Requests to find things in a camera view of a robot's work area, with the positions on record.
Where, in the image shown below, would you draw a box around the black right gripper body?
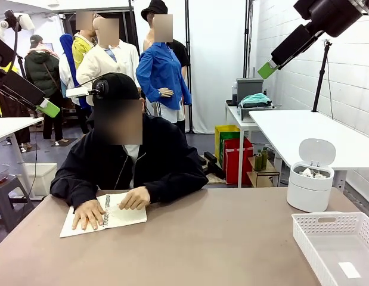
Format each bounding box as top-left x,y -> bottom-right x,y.
293,0 -> 367,38

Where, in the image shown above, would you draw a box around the person's right hand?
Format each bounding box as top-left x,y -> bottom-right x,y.
72,198 -> 107,231

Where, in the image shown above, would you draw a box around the crumpled paper in bin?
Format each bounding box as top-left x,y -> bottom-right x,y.
294,167 -> 328,179

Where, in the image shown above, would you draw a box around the standing person dark jacket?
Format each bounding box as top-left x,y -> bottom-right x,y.
24,35 -> 65,142

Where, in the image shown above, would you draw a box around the low wooden shelf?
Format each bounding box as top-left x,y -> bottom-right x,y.
246,156 -> 280,188

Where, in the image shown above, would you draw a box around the blue shirt mannequin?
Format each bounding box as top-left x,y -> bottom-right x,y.
135,28 -> 193,123

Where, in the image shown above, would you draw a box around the red glass bowl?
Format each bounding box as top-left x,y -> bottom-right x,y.
0,164 -> 11,186

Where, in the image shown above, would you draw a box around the person's left forearm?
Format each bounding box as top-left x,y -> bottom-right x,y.
145,169 -> 209,205

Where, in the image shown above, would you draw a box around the black light stand pole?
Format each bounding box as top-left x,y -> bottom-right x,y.
243,0 -> 254,79
184,0 -> 194,134

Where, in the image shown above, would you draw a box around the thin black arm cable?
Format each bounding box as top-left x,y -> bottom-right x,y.
0,16 -> 21,97

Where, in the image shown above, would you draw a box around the yellow green bag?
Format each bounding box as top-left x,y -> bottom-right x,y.
214,125 -> 241,167

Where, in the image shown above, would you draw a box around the blue hanging garment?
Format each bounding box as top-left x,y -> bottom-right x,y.
59,33 -> 90,110

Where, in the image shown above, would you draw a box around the yellow jacket mannequin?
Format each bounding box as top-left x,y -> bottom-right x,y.
71,11 -> 97,71

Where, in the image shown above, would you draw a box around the white perforated plastic basket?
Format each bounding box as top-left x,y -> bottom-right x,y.
291,211 -> 369,286

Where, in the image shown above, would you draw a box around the head mounted camera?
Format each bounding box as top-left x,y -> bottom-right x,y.
66,77 -> 110,99

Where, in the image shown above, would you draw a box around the black tripod stand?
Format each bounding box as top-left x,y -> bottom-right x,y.
311,40 -> 333,113

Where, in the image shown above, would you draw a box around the seated person black jacket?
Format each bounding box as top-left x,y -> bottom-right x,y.
49,113 -> 209,209

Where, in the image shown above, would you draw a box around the white jacket mannequin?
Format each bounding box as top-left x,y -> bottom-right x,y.
76,17 -> 140,107

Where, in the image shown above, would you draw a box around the grey stool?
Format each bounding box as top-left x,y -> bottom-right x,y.
0,175 -> 35,233

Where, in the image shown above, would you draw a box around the person's left hand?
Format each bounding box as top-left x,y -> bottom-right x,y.
117,186 -> 151,211

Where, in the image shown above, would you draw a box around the red bag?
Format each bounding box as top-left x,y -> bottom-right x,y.
222,137 -> 254,185

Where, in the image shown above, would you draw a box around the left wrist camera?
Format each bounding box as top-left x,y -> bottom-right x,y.
4,10 -> 36,32

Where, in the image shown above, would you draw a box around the small white table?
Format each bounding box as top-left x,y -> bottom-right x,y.
225,100 -> 262,188

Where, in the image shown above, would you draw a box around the white lidded trash bin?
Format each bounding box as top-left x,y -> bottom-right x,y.
286,138 -> 336,213

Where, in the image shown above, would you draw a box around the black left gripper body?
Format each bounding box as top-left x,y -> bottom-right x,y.
0,34 -> 17,70

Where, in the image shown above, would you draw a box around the grey box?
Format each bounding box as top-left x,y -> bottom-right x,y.
236,77 -> 264,102

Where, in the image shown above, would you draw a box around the white floor storage bin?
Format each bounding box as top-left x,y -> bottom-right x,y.
23,163 -> 58,198

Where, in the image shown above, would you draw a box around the white spiral notebook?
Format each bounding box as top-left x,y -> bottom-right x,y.
59,192 -> 148,238

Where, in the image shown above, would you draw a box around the large white table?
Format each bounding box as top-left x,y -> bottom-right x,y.
249,109 -> 369,189

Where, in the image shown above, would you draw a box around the black blocks on floor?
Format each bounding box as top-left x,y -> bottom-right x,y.
198,151 -> 226,180

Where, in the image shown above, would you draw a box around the black bucket hat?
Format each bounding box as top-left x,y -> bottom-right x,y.
141,0 -> 169,22

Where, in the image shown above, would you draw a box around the teal cloth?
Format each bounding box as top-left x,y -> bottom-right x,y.
240,92 -> 269,108

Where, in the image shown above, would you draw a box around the black cap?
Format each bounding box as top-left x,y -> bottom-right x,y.
92,72 -> 141,108

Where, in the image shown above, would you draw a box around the person's right forearm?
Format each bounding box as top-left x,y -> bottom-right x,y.
49,171 -> 98,209

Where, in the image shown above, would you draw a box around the white side table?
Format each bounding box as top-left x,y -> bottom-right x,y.
0,117 -> 44,175

